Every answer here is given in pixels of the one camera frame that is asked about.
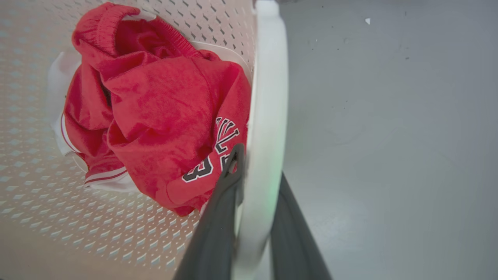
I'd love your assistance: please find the white perforated plastic laundry basket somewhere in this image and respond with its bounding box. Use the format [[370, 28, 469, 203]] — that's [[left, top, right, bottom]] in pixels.
[[0, 0, 289, 280]]

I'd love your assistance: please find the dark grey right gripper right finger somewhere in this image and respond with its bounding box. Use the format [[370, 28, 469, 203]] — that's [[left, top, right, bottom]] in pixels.
[[270, 173, 333, 280]]

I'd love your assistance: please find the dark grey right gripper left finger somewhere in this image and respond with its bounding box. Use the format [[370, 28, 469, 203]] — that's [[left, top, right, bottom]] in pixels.
[[173, 143, 245, 280]]

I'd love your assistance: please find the red basketball jersey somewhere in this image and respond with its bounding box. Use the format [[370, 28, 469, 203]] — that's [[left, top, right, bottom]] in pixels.
[[54, 2, 252, 217]]

